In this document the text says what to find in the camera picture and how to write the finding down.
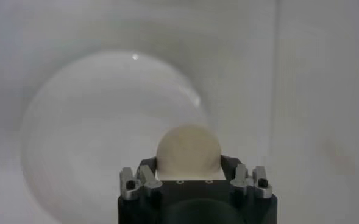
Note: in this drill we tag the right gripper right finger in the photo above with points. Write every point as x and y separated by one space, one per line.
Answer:
261 184

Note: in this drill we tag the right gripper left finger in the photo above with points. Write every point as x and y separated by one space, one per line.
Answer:
130 185

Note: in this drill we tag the white steamed baozi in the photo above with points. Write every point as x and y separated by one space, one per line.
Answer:
188 152

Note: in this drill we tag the round white plate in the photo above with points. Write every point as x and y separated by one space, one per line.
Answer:
106 121

